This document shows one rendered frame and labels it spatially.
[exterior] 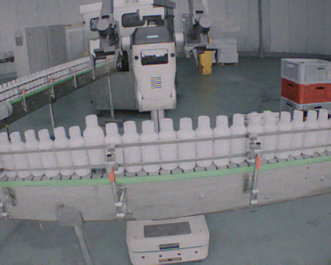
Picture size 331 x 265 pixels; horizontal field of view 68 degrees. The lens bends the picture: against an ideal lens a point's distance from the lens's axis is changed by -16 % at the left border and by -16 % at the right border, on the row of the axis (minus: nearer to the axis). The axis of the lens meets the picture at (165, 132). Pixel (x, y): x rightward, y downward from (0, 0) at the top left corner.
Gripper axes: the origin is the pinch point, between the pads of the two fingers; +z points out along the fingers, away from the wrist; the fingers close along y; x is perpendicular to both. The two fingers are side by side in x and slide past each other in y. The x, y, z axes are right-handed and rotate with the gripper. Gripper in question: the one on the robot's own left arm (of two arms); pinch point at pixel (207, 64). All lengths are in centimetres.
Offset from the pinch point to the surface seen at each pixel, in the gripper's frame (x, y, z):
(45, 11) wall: 973, -416, -705
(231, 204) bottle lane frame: -20, -3, 60
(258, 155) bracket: -38, 2, 43
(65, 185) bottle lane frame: -22, -60, 48
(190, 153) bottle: -27, -18, 40
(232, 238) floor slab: 79, 30, 102
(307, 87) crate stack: 127, 150, -23
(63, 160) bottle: -24, -60, 39
